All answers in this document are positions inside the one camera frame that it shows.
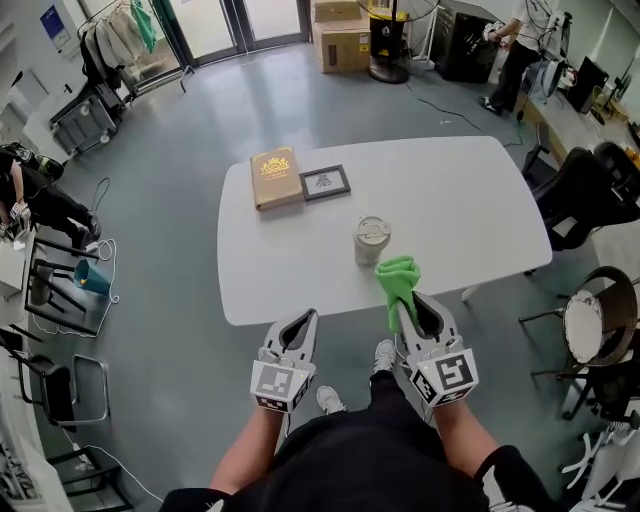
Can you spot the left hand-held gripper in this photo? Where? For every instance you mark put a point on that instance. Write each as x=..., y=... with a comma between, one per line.
x=272, y=384

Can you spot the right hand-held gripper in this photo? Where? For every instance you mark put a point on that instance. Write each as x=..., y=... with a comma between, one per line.
x=447, y=375

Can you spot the green cloth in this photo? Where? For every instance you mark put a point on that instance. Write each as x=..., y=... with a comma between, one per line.
x=397, y=280

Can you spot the beige drink container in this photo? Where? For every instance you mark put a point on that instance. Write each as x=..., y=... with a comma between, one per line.
x=371, y=245

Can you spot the person's left forearm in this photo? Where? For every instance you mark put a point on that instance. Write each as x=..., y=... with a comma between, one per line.
x=247, y=450

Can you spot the person's right forearm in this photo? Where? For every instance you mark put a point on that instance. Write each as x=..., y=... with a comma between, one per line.
x=465, y=440

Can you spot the person's white right shoe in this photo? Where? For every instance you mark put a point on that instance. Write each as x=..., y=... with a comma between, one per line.
x=385, y=356

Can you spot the person's white shoe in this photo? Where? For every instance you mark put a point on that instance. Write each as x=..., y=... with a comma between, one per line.
x=385, y=356
x=330, y=401

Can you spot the white table leg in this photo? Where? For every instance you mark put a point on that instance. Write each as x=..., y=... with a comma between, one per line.
x=471, y=292

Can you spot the person's white left shoe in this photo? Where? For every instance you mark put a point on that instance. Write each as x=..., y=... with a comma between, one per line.
x=330, y=401

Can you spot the person's black clothing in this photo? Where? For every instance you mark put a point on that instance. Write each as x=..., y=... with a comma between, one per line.
x=370, y=465

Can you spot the brown gold-printed book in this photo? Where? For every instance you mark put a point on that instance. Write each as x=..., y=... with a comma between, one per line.
x=276, y=176

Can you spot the wicker chair with white cushion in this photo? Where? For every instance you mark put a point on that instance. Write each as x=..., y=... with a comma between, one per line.
x=595, y=320

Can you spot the black office chair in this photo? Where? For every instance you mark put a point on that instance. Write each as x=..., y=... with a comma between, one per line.
x=580, y=200

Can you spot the teal cone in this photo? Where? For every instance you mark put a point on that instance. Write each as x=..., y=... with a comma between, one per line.
x=92, y=279

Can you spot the white chair base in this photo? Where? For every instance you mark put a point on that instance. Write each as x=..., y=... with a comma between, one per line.
x=595, y=460

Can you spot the black low stool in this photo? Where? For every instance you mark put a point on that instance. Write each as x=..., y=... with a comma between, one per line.
x=95, y=475

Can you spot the wooden side desk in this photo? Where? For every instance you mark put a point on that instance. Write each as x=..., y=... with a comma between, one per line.
x=575, y=127

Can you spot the black cabinet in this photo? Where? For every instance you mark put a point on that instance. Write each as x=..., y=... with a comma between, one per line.
x=465, y=47

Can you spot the yellow and black stand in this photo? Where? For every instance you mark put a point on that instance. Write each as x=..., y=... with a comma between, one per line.
x=389, y=45

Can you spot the black computer case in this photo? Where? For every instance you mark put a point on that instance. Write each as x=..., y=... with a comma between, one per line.
x=586, y=85

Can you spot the large cardboard box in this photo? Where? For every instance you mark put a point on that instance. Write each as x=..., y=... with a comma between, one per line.
x=342, y=46

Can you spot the grey cart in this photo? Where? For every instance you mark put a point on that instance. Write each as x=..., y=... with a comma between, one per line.
x=85, y=122

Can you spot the small cardboard box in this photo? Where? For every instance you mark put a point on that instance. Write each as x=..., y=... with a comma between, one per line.
x=340, y=10

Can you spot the clothes rack with garments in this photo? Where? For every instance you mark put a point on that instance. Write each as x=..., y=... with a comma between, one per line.
x=115, y=45

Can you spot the green garment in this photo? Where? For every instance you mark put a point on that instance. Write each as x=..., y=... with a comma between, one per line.
x=144, y=22

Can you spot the black picture frame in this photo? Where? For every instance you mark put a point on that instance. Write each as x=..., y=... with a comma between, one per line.
x=325, y=182

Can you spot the black metal stool frame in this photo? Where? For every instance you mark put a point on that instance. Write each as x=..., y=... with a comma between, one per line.
x=55, y=295

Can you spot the black chair with metal frame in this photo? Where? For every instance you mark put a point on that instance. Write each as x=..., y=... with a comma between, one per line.
x=55, y=390

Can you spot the blue wall poster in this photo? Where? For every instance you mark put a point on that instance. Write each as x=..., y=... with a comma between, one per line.
x=55, y=27

